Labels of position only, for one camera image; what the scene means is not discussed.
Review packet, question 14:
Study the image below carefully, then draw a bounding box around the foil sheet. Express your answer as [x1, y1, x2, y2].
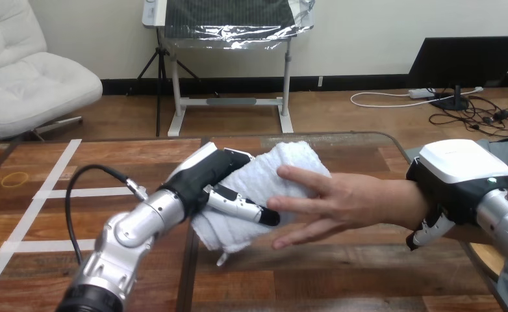
[164, 0, 316, 51]

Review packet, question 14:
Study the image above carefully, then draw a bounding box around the person's body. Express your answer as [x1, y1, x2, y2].
[406, 136, 508, 312]

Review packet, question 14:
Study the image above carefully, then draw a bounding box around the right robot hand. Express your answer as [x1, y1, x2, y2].
[405, 138, 508, 252]

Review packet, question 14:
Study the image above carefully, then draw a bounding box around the white towel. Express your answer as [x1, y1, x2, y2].
[191, 140, 333, 255]

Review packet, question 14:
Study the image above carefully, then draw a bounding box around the tangle of cables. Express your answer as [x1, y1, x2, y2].
[349, 86, 508, 139]

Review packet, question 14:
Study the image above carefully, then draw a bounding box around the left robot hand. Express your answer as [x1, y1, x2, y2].
[158, 141, 281, 267]

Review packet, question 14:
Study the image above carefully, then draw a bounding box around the white desk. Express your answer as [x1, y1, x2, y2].
[141, 0, 296, 138]

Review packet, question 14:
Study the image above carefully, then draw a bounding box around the black tripod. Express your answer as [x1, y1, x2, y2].
[126, 27, 220, 138]

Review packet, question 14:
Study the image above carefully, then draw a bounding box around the person's forearm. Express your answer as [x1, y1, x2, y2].
[394, 175, 508, 246]

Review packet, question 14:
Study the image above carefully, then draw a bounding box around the person's hand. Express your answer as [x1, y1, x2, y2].
[265, 165, 405, 251]

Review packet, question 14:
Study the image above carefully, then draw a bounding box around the white cushioned chair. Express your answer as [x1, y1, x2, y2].
[0, 0, 104, 142]

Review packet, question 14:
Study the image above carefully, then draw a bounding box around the dark screen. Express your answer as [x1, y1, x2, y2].
[408, 35, 508, 112]

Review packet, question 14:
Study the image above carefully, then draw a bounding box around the white power strip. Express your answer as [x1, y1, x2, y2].
[408, 88, 437, 100]

